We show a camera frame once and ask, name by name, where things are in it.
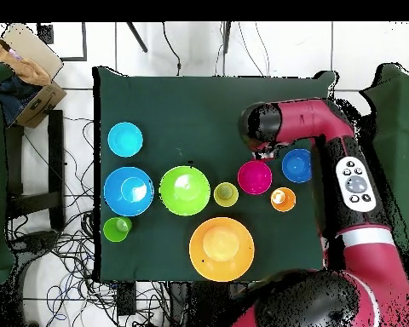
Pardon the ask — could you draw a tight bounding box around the dark green tablecloth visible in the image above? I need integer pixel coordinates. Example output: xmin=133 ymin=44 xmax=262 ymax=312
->
xmin=92 ymin=66 xmax=338 ymax=284

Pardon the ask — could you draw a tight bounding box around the large yellow-orange bowl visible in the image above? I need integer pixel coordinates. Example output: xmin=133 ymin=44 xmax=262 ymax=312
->
xmin=188 ymin=216 xmax=256 ymax=283

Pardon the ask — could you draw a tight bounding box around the small light blue bowl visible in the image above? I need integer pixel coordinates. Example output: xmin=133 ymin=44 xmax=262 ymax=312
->
xmin=107 ymin=121 xmax=145 ymax=158

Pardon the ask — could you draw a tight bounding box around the yellow cup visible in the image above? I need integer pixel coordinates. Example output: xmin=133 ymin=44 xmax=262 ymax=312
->
xmin=213 ymin=181 xmax=240 ymax=208

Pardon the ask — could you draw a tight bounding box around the green bowl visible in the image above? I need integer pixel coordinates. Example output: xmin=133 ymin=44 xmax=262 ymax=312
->
xmin=158 ymin=165 xmax=211 ymax=217

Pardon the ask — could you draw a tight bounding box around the black metal frame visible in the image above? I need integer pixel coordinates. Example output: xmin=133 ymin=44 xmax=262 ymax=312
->
xmin=36 ymin=21 xmax=89 ymax=62

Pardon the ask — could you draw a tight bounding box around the black chair base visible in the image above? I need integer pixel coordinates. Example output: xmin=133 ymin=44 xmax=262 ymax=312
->
xmin=9 ymin=229 xmax=60 ymax=260

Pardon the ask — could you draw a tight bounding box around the black tripod leg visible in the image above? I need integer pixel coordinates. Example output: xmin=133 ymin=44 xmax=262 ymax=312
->
xmin=125 ymin=21 xmax=149 ymax=54
xmin=222 ymin=21 xmax=233 ymax=55

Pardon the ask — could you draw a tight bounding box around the orange cup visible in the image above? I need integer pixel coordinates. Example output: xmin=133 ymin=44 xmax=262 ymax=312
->
xmin=269 ymin=186 xmax=297 ymax=213

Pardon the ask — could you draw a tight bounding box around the dark blue cloth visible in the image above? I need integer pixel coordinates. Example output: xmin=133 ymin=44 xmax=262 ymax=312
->
xmin=0 ymin=75 xmax=43 ymax=126

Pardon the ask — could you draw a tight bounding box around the black stool frame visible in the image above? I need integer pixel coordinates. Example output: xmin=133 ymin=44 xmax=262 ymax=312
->
xmin=4 ymin=109 xmax=66 ymax=232

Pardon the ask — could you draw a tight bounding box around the small dark blue bowl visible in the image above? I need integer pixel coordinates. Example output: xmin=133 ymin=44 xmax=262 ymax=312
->
xmin=281 ymin=148 xmax=314 ymax=184

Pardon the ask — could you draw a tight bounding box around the black power strip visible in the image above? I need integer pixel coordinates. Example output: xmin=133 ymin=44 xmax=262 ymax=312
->
xmin=116 ymin=281 xmax=137 ymax=316

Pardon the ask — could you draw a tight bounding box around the green cup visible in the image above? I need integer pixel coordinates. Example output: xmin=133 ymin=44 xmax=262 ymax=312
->
xmin=102 ymin=215 xmax=134 ymax=244

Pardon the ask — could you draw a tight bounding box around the tangle of floor cables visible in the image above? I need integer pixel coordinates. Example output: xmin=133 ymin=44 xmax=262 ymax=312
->
xmin=6 ymin=115 xmax=171 ymax=327

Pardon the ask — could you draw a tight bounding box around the brown cloth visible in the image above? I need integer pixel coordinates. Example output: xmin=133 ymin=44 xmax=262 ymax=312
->
xmin=0 ymin=35 xmax=52 ymax=86

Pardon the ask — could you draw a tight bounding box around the large blue bowl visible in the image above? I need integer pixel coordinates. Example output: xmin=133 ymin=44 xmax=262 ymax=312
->
xmin=102 ymin=165 xmax=154 ymax=218

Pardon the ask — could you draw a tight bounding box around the pink bowl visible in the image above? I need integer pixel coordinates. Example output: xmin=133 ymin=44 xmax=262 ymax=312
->
xmin=237 ymin=159 xmax=274 ymax=196

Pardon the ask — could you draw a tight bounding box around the cardboard box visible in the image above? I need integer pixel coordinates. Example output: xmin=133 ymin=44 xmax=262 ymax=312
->
xmin=0 ymin=22 xmax=68 ymax=129

